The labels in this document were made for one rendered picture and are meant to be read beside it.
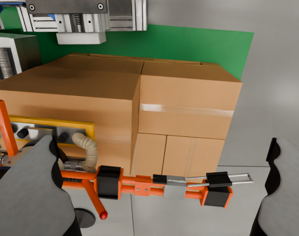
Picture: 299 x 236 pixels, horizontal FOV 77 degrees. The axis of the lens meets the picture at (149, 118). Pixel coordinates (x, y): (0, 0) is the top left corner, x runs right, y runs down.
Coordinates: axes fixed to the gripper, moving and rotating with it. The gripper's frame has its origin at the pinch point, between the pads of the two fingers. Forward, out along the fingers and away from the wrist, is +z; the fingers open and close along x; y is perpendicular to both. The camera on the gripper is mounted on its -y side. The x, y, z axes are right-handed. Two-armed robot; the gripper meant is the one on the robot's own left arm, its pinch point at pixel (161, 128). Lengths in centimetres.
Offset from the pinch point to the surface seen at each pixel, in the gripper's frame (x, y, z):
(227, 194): 22, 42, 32
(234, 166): 86, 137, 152
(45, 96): -44, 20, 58
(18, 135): -47, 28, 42
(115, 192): -13, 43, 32
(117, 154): -18, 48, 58
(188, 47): 25, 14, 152
